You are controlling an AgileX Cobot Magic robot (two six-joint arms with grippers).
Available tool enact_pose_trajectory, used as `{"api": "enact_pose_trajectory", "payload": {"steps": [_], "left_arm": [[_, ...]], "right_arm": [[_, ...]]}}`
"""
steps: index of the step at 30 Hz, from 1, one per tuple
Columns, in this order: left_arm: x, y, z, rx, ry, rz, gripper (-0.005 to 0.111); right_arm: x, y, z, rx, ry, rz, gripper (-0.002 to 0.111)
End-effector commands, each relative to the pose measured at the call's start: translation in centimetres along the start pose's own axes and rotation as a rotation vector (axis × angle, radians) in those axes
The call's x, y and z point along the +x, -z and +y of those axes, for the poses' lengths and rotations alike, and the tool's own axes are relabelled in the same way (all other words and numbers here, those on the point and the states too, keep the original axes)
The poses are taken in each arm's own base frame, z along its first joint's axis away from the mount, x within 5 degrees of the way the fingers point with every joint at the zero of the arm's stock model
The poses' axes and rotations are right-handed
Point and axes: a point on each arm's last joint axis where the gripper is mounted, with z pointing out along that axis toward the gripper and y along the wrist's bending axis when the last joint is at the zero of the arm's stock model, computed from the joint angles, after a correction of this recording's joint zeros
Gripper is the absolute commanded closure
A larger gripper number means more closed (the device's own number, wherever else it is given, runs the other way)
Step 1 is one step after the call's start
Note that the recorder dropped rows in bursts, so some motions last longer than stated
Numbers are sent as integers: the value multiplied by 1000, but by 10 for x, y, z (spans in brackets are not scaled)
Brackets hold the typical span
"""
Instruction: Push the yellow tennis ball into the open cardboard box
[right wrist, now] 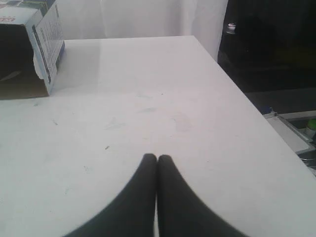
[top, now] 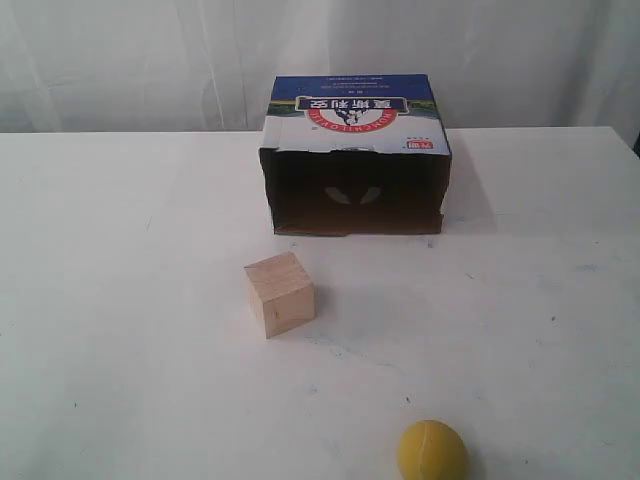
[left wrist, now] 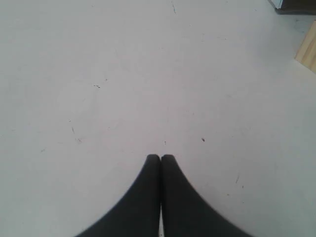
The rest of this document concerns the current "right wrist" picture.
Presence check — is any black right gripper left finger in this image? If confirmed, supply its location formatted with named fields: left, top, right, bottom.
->
left=66, top=154, right=157, bottom=237

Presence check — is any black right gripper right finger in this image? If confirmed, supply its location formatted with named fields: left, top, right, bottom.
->
left=157, top=155, right=245, bottom=237

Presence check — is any printed cardboard box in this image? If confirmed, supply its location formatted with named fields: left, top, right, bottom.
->
left=0, top=0, right=65, bottom=100

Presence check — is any metal framed side shelf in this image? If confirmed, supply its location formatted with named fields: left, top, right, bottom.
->
left=263, top=110, right=316, bottom=173

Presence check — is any white backdrop curtain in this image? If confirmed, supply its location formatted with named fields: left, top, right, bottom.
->
left=57, top=0, right=228, bottom=60

